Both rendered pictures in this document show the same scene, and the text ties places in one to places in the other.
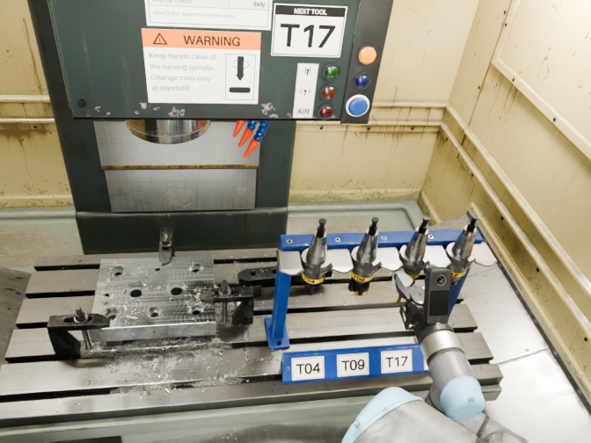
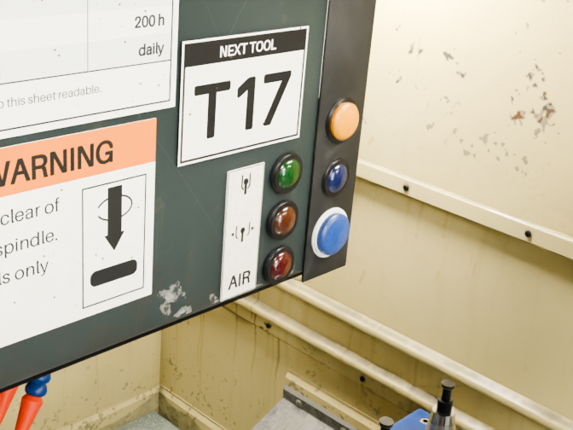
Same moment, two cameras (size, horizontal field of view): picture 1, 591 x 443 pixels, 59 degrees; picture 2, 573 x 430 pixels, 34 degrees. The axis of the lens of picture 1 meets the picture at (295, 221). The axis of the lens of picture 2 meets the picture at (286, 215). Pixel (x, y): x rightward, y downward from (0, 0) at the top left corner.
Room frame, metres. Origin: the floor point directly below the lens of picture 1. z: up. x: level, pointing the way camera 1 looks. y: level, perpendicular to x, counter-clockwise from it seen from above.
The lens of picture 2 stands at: (0.27, 0.29, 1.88)
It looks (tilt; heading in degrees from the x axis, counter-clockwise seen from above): 23 degrees down; 325
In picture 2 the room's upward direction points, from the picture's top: 5 degrees clockwise
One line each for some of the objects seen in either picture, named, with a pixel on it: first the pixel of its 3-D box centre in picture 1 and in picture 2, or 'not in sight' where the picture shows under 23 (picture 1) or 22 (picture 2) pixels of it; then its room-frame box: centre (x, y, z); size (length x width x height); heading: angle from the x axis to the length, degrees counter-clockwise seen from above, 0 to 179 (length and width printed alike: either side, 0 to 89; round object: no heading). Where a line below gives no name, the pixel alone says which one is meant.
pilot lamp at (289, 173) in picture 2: (331, 72); (287, 173); (0.72, -0.03, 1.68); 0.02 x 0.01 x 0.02; 103
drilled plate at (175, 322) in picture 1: (156, 295); not in sight; (0.87, 0.33, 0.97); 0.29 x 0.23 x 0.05; 103
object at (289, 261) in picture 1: (290, 263); not in sight; (0.79, 0.00, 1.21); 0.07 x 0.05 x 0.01; 13
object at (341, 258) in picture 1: (340, 260); not in sight; (0.82, -0.11, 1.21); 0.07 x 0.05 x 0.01; 13
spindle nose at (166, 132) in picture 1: (167, 94); not in sight; (0.86, 0.26, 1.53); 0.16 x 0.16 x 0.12
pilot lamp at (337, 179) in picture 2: (361, 81); (336, 177); (0.73, -0.07, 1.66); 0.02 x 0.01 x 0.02; 103
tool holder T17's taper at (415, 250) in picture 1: (418, 242); not in sight; (0.85, -0.27, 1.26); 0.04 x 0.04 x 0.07
